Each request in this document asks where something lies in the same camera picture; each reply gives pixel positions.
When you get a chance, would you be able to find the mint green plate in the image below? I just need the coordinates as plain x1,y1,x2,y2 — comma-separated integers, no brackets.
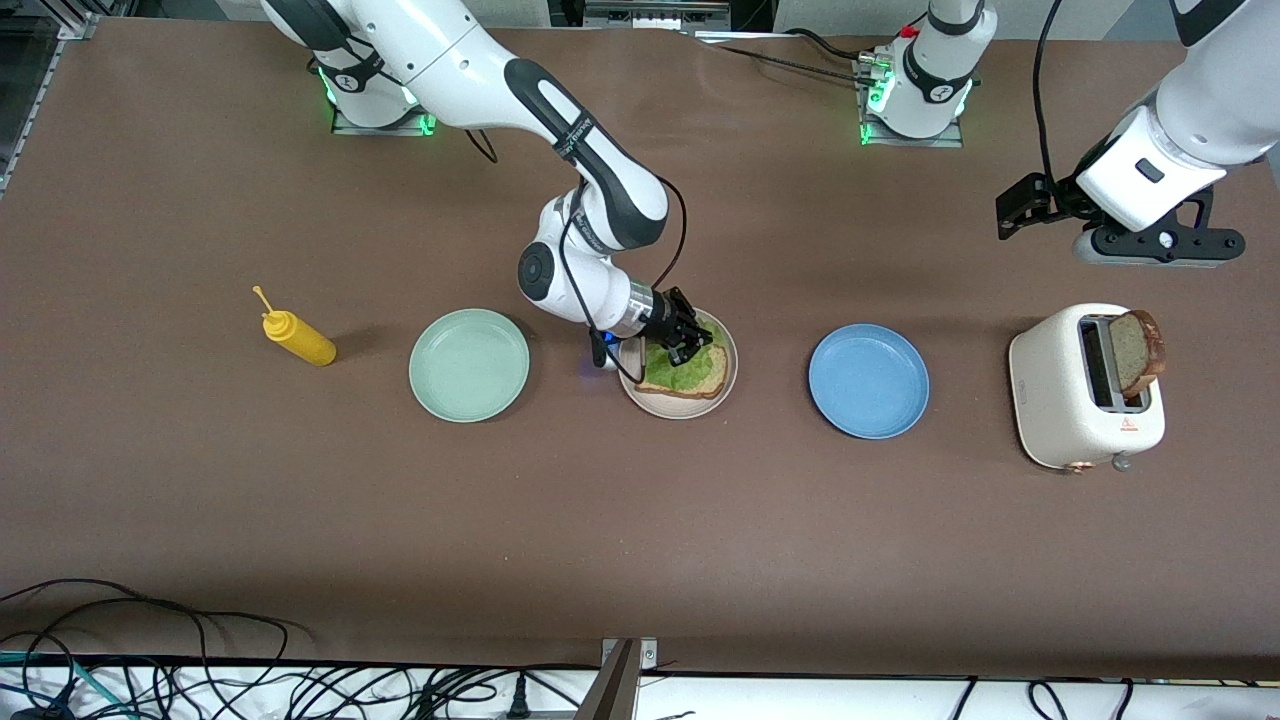
408,308,531,424

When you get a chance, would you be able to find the white cable tray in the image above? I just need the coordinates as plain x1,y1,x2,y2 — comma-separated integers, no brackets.
0,660,1280,720

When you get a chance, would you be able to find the teal cable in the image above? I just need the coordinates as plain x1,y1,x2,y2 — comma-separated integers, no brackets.
0,650,131,720

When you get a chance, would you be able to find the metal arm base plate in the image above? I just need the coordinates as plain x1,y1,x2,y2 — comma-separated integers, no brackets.
855,50,967,149
330,40,447,137

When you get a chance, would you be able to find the white toaster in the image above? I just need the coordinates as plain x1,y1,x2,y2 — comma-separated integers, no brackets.
1008,303,1167,474

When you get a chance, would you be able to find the black base cable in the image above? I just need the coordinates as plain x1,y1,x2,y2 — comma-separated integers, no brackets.
715,28,881,86

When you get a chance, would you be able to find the black left camera bracket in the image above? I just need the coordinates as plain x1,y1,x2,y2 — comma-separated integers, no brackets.
1090,188,1246,263

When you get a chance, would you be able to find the blue plate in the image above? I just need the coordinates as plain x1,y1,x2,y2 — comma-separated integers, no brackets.
808,323,931,440

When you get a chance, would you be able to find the grey metal post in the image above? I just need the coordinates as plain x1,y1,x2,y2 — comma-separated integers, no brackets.
575,640,643,720

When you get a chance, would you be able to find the silver aluminium rail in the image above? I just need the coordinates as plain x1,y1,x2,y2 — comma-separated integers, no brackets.
583,0,733,31

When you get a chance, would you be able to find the brown toast bread slice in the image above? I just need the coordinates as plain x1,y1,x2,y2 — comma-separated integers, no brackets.
1108,309,1168,403
633,340,729,401

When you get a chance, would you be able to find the beige plate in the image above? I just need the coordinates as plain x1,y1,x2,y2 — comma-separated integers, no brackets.
617,305,739,420

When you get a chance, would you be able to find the yellow squeeze bottle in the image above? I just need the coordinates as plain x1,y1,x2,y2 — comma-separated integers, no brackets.
252,286,338,368

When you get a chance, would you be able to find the black looped cable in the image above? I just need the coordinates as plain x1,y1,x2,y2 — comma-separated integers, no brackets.
0,578,301,720

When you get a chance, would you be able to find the green lettuce leaf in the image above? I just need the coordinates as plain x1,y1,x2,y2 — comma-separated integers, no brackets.
640,338,729,393

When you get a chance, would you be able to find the aluminium frame profile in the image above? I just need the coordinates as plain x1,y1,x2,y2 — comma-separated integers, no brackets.
0,10,101,201

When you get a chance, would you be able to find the small silver bracket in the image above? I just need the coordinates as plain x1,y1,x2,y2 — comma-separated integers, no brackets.
600,637,659,673

